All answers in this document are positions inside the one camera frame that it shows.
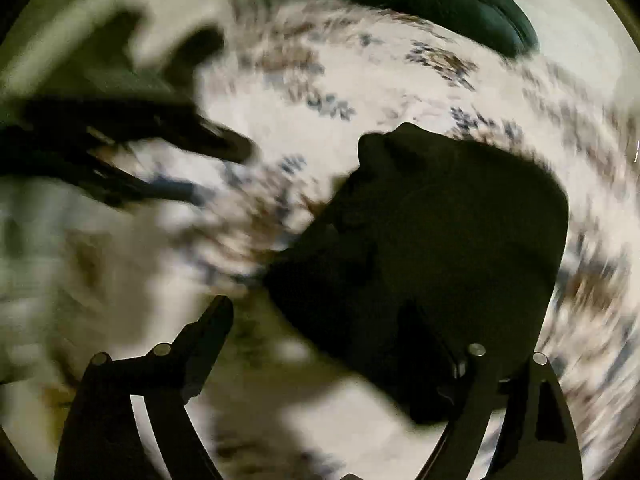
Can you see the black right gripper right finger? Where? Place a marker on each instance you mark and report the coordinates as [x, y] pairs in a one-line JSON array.
[[537, 438]]

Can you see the black small garment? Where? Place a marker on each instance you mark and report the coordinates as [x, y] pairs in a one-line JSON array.
[[430, 245]]

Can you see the floral white bed blanket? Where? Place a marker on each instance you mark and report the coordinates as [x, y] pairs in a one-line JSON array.
[[304, 85]]

